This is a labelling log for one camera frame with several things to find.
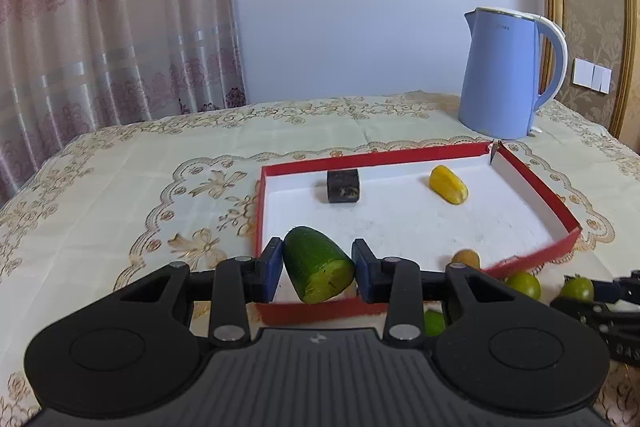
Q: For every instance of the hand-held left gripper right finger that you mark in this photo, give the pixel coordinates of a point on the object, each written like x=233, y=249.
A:
x=362, y=272

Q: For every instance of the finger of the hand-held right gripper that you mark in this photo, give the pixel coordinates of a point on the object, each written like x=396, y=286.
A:
x=607, y=289
x=580, y=308

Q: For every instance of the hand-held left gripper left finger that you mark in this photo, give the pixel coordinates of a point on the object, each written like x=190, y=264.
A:
x=272, y=269

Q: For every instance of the green tomato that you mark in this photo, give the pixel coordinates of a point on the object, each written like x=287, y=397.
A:
x=525, y=286
x=576, y=289

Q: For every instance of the tapered green cucumber piece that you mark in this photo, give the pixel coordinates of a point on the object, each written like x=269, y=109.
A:
x=315, y=262

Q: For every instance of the red cardboard tray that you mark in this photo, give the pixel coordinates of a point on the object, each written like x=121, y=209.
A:
x=400, y=217

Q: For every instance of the short green cucumber piece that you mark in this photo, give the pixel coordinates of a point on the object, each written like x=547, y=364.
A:
x=434, y=323

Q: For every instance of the dark eggplant piece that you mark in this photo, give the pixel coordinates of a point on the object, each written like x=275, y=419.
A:
x=343, y=185

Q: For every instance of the brown kiwi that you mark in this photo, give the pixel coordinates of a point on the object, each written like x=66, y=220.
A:
x=466, y=258

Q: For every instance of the yellow star fruit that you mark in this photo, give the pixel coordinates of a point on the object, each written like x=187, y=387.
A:
x=448, y=184

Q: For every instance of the beige embroidered tablecloth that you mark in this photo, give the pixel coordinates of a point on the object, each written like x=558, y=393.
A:
x=125, y=187

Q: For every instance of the blue electric kettle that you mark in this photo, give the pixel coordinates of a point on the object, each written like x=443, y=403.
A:
x=495, y=82

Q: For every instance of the pink patterned curtain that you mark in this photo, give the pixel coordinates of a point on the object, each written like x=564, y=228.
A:
x=100, y=32

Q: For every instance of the white wall switch panel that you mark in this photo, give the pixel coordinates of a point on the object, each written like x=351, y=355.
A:
x=591, y=74

